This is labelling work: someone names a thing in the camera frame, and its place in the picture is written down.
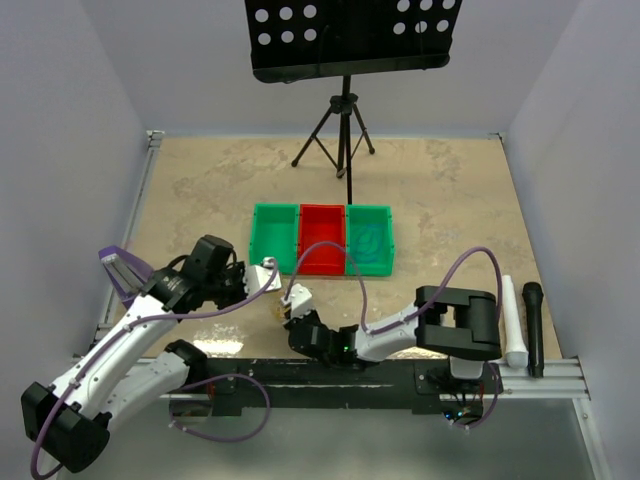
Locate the green bin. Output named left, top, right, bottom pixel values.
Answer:
left=249, top=203, right=299, bottom=275
left=345, top=205, right=395, bottom=277

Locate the blue cable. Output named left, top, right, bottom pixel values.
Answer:
left=352, top=223, right=387, bottom=265

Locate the red bin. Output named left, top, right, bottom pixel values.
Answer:
left=298, top=204, right=346, bottom=276

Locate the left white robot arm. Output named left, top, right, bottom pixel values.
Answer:
left=20, top=235, right=266, bottom=479

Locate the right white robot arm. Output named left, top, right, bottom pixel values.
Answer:
left=281, top=284, right=502, bottom=393

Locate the purple holder box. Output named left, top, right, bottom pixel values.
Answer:
left=98, top=245, right=154, bottom=309

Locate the white tube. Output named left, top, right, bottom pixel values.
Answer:
left=501, top=275, right=529, bottom=369

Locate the black microphone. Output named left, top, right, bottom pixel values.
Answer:
left=522, top=282, right=544, bottom=379

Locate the black music stand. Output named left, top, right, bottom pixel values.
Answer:
left=244, top=0, right=461, bottom=192

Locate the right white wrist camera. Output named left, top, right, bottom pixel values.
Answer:
left=280, top=283, right=315, bottom=321

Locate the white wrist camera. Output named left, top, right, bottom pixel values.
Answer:
left=244, top=257, right=282, bottom=297
left=280, top=283, right=315, bottom=321

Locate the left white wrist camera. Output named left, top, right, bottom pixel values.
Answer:
left=244, top=257, right=282, bottom=297

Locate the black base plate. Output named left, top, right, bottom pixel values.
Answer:
left=187, top=358, right=503, bottom=415

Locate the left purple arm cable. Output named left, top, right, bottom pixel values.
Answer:
left=28, top=257, right=274, bottom=479

